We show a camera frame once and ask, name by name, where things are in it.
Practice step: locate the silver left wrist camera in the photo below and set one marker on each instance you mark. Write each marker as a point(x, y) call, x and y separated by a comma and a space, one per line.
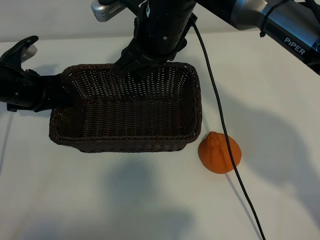
point(27, 53)

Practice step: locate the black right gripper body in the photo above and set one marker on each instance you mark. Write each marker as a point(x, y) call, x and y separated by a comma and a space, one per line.
point(163, 55)

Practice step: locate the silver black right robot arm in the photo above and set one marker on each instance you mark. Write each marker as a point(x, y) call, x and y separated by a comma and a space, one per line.
point(250, 15)

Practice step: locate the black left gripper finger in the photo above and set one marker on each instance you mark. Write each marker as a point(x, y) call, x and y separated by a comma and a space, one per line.
point(61, 97)
point(60, 81)

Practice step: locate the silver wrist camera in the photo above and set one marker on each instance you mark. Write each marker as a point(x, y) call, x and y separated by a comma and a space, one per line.
point(105, 11)
point(27, 53)

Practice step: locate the black zip tie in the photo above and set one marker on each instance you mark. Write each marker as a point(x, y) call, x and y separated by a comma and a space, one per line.
point(263, 23)

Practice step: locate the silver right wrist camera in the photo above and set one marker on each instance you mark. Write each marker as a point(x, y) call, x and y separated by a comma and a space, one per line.
point(105, 11)

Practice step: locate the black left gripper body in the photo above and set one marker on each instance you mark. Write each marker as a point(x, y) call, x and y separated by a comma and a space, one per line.
point(41, 92)

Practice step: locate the dark brown wicker basket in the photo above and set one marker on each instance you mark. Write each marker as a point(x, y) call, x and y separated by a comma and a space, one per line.
point(130, 117)

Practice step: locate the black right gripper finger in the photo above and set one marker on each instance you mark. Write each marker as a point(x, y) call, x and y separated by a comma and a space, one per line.
point(145, 72)
point(131, 61)

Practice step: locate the orange mandarin fruit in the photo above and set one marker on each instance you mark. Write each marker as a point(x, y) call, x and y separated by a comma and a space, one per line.
point(215, 155)

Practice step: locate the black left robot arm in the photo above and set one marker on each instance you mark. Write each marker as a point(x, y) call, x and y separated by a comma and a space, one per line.
point(12, 87)

